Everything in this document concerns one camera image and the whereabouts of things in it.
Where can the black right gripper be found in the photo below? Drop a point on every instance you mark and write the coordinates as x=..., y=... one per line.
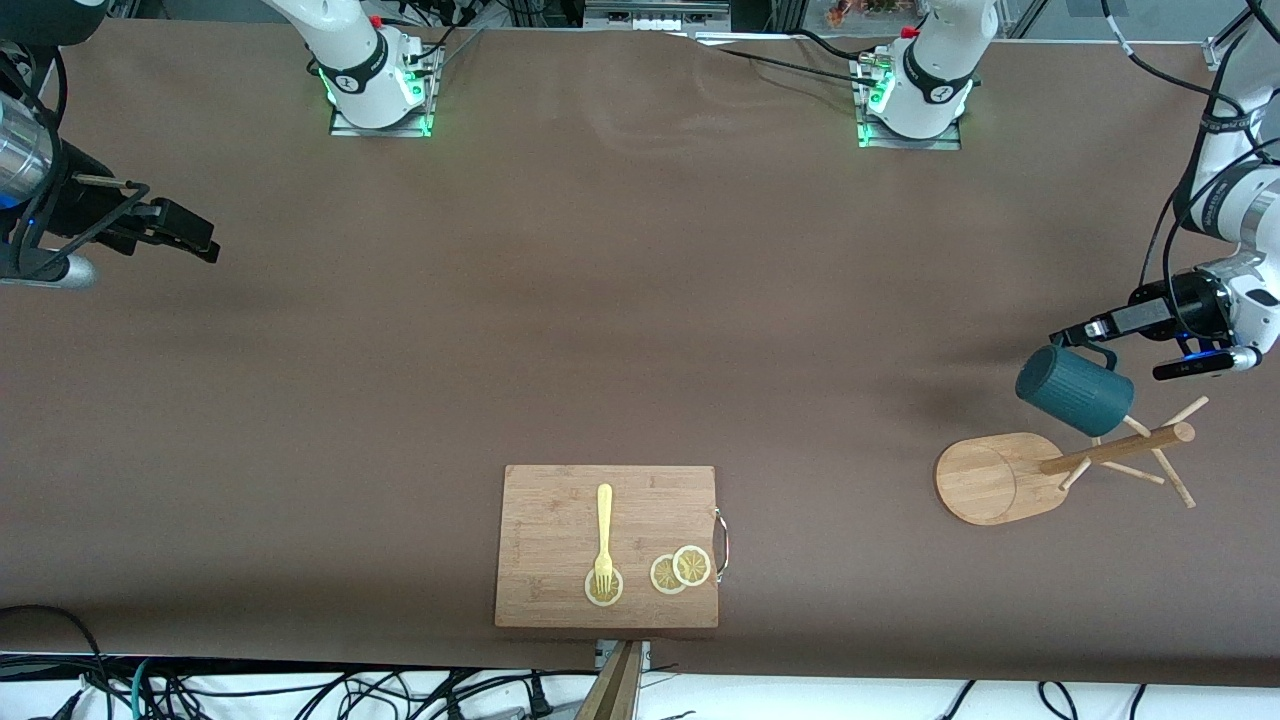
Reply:
x=82, y=207

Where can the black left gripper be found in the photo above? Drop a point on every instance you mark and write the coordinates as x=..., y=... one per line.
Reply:
x=1176, y=303

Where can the dark teal mug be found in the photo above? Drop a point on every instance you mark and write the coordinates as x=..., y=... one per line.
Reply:
x=1075, y=392

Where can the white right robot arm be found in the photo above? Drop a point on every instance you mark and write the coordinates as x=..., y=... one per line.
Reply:
x=345, y=50

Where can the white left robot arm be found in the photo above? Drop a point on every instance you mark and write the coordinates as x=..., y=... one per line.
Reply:
x=1240, y=190

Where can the wooden mug rack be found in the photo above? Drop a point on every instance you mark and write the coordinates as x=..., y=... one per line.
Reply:
x=990, y=480

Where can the lemon slice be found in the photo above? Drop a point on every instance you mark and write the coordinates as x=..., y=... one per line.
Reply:
x=662, y=576
x=692, y=566
x=613, y=596

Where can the wooden cutting board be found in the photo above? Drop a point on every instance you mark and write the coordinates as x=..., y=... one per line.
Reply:
x=550, y=540

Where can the yellow plastic fork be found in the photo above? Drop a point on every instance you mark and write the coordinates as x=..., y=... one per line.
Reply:
x=604, y=520

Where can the black power plug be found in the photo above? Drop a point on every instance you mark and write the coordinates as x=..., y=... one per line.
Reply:
x=540, y=700

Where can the brown wooden beam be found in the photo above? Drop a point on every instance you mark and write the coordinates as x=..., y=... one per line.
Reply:
x=612, y=690

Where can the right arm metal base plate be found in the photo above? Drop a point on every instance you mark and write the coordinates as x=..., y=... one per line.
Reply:
x=345, y=129

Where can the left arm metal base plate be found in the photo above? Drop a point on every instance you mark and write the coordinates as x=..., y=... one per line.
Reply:
x=950, y=144

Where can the aluminium frame profile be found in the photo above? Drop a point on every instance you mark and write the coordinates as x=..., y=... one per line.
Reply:
x=1215, y=52

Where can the small metal bracket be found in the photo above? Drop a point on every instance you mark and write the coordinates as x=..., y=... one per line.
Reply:
x=645, y=655

